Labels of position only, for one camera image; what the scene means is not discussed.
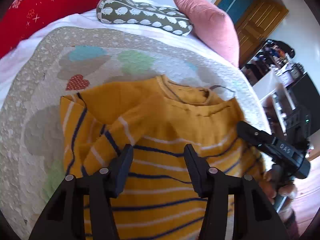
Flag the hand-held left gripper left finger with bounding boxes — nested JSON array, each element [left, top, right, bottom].
[[29, 144, 134, 240]]

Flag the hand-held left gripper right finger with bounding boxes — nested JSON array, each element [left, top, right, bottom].
[[184, 144, 285, 240]]

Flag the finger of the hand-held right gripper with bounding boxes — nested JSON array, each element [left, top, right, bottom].
[[237, 121, 273, 153]]

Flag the yellow striped knit sweater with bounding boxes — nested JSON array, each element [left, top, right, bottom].
[[59, 75, 275, 240]]

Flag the person's right hand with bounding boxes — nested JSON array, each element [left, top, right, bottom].
[[264, 165, 298, 205]]

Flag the white cluttered shelf unit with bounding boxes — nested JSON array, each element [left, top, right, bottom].
[[245, 40, 310, 135]]

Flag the wooden door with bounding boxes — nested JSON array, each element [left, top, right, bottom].
[[215, 0, 288, 68]]

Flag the quilted patchwork blanket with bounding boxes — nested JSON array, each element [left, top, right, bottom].
[[0, 26, 272, 233]]

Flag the white bed sheet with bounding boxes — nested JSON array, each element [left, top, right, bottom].
[[0, 0, 240, 105]]

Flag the olive patterned bolster pillow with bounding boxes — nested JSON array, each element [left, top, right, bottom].
[[96, 0, 194, 37]]

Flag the red embroidered pillow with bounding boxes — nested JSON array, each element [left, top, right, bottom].
[[0, 0, 128, 59]]

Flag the pink corduroy pillow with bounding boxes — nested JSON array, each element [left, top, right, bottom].
[[171, 0, 240, 68]]

